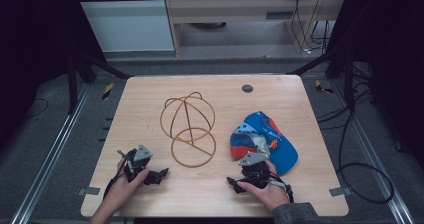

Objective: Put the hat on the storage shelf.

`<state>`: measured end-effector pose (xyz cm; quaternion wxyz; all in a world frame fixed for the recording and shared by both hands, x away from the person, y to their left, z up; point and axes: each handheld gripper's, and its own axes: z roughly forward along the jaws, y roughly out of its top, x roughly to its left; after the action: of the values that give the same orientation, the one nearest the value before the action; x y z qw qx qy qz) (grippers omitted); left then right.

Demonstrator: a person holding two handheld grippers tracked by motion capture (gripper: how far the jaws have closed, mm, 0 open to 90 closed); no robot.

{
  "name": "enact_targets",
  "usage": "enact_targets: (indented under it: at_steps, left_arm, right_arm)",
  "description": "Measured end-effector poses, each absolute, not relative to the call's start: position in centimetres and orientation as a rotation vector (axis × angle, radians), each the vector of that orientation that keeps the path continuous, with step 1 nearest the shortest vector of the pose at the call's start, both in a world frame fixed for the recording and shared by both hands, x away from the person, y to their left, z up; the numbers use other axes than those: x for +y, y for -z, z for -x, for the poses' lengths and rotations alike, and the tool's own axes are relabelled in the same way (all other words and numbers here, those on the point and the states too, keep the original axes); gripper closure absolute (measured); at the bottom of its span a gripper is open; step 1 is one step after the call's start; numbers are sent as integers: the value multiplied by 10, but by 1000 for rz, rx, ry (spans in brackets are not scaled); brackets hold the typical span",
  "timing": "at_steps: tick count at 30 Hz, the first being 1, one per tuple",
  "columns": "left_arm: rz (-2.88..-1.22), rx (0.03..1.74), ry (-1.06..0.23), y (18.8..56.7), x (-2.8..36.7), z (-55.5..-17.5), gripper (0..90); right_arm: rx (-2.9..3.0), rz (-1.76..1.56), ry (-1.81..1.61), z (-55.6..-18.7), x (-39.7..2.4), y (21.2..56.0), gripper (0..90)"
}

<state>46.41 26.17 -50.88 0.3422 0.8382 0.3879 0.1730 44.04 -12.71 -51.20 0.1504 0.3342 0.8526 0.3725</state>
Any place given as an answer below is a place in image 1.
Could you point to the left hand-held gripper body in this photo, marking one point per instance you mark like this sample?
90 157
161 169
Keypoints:
135 165

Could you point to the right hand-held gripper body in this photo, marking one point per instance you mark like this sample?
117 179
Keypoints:
255 170

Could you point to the blue and red cap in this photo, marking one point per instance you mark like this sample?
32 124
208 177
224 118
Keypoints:
280 140

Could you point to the person's right hand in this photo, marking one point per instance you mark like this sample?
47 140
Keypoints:
266 194

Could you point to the person's left hand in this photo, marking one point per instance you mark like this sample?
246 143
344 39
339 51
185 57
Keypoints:
124 190

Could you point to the yellow and black tape strip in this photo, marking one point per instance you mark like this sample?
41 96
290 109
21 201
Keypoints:
321 87
107 91

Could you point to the grey round table grommet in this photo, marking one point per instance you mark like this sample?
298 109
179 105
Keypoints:
247 88

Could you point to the black metal stand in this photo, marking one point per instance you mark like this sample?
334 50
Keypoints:
83 70
336 67

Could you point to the white cabinet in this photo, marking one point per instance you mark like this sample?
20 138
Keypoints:
126 24

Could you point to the light wooden shelf unit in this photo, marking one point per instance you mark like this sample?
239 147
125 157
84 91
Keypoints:
233 15

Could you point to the grey metal table bracket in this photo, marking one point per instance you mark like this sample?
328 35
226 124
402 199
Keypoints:
89 191
340 191

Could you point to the aluminium floor rail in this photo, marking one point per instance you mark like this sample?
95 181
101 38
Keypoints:
50 157
373 157

